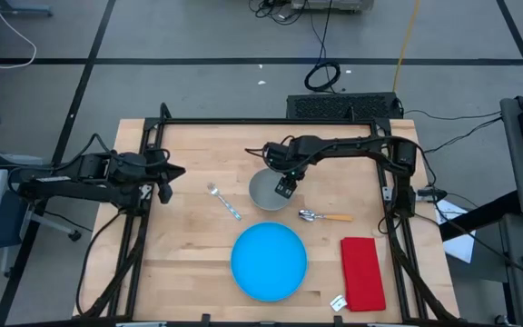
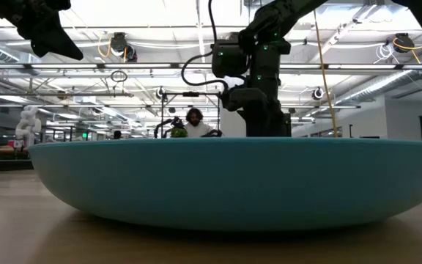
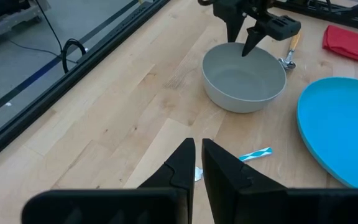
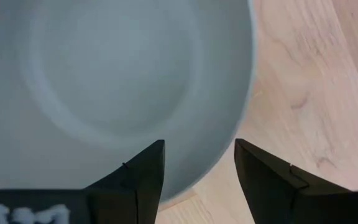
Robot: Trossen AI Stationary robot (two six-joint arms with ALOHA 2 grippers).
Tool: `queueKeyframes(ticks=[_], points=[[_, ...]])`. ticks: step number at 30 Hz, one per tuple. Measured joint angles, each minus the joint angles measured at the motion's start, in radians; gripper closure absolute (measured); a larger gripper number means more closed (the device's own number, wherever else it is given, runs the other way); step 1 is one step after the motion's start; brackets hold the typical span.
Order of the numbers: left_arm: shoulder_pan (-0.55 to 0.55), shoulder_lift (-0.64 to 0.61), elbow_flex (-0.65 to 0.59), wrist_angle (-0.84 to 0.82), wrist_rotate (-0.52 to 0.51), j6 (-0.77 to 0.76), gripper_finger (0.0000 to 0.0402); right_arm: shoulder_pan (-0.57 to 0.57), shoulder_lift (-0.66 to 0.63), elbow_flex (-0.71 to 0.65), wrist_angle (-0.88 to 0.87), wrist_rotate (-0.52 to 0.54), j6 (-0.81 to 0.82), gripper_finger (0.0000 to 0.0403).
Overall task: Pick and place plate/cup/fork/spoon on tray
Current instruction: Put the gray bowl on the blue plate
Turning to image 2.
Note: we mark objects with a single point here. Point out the person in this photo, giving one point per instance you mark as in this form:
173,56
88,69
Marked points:
117,135
196,128

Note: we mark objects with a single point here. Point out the silver ventilation duct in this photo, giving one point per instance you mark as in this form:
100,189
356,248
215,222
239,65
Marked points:
379,86

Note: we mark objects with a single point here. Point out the green round object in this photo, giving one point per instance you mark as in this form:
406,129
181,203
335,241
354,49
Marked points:
178,132

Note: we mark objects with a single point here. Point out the blue round plate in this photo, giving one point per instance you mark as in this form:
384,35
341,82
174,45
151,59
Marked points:
233,183

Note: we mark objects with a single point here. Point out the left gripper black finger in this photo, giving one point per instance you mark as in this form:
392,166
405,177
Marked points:
57,44

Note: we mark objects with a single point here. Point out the black background rig frame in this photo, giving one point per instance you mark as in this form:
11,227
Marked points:
190,94

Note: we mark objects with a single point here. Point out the black background robot arm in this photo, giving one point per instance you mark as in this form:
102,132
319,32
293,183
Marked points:
176,122

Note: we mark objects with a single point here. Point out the white robot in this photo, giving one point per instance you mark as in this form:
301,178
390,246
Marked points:
28,124

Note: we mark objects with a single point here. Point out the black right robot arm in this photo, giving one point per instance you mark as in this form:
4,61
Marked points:
266,58

